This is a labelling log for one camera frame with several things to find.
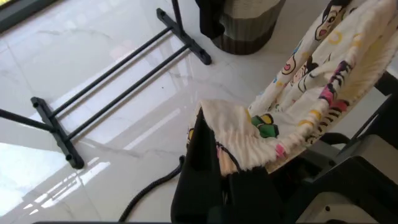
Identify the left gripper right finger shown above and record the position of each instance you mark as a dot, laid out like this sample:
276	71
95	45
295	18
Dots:
252	199

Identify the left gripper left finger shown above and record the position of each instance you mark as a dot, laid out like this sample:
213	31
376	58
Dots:
199	174

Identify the cream printed garment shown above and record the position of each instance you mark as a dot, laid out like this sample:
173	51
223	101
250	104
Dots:
311	77

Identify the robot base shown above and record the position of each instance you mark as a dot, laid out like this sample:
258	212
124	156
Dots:
357	149

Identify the black clothes rack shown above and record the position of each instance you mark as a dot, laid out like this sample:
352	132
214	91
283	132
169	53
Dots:
57	132

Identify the white laundry basket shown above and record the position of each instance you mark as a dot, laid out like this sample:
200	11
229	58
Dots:
248	28

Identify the black garment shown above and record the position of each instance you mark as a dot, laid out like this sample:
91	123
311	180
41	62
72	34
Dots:
210	18

